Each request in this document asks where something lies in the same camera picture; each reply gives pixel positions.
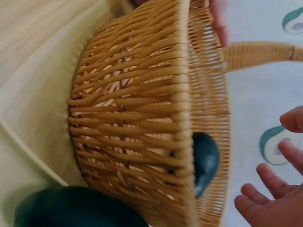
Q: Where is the person's left hand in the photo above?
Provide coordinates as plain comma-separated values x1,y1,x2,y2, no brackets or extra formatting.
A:
209,0,232,48

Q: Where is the person's right hand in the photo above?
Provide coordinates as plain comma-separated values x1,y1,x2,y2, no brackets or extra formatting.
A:
233,105,303,227

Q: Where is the woven wicker basket with handle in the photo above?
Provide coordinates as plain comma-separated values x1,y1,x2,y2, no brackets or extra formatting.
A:
68,0,303,227

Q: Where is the dark green avocado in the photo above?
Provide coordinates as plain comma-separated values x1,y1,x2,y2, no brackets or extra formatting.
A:
13,185,150,227
192,131,221,200

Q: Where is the pale yellow mat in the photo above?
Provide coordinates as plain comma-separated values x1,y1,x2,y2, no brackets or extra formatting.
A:
0,0,134,227

